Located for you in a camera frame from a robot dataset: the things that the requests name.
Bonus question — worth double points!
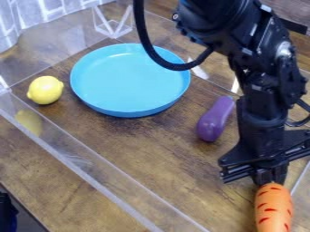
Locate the white patterned curtain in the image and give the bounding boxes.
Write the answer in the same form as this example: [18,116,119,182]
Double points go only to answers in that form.
[0,0,115,53]

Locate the blue round plate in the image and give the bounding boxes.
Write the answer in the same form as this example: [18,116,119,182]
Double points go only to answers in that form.
[70,43,191,118]

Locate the purple toy eggplant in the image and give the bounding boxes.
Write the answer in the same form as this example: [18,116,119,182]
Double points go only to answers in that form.
[196,96,235,142]

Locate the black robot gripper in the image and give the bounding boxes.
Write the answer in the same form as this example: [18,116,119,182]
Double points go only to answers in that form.
[217,130,310,186]

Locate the yellow toy lemon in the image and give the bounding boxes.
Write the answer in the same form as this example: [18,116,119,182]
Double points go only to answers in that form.
[26,76,64,105]

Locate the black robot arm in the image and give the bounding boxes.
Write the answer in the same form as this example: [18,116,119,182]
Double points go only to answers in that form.
[175,0,310,186]

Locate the clear acrylic enclosure wall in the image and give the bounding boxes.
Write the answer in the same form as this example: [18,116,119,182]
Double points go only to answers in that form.
[0,0,310,232]

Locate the orange toy carrot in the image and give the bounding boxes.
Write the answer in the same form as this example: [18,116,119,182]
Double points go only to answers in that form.
[254,183,292,232]

